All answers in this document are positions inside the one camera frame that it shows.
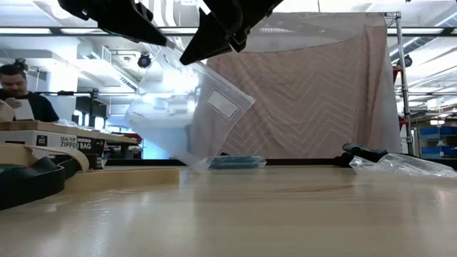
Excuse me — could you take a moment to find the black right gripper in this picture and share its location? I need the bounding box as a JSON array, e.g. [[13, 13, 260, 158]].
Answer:
[[179, 0, 285, 66]]

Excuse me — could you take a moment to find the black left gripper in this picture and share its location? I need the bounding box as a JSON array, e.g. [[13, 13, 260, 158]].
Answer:
[[58, 0, 169, 46]]

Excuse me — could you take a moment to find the clear zipper bag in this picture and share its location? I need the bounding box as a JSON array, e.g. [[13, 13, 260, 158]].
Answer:
[[124, 44, 256, 173], [208, 153, 268, 171]]

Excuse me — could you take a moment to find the black white zipper bag box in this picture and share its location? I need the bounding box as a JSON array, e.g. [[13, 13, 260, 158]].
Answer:
[[0, 129, 106, 171]]

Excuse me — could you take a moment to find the thick black rubber band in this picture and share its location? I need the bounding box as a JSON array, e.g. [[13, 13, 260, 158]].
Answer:
[[0, 156, 67, 211]]

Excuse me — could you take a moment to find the black overhead rig bar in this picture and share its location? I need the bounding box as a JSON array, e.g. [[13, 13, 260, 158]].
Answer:
[[0, 26, 457, 36]]

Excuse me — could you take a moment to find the person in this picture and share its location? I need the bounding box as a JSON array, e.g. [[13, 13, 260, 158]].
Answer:
[[0, 62, 60, 124]]

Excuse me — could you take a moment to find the white paper sheet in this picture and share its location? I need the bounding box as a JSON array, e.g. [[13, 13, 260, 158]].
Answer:
[[13, 99, 36, 121]]

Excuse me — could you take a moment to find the person's hand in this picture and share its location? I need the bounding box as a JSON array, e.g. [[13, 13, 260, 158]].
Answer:
[[4, 96, 23, 110]]

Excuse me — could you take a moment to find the black work glove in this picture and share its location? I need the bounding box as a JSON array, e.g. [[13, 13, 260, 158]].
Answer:
[[335, 151, 358, 168]]

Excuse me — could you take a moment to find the grey-backed work glove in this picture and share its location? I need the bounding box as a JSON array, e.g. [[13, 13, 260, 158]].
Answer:
[[342, 142, 388, 163]]

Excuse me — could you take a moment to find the grey storage shelf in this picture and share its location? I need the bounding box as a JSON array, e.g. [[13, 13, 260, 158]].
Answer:
[[409, 109, 457, 160]]

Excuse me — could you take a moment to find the crumpled clear plastic bag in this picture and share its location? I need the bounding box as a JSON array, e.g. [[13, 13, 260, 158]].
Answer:
[[348, 152, 457, 179]]

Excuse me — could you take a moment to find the blue storage bin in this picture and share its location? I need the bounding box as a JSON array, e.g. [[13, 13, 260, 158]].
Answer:
[[419, 126, 457, 141], [421, 145, 457, 158]]

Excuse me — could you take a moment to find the black background rig frame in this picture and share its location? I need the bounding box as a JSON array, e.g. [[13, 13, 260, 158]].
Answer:
[[32, 89, 144, 122]]

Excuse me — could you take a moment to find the black aluminium table frame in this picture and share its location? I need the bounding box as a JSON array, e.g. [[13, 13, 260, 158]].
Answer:
[[105, 158, 457, 168]]

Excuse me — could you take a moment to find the chrome wire rack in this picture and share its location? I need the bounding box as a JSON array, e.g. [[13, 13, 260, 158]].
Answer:
[[383, 11, 415, 156]]

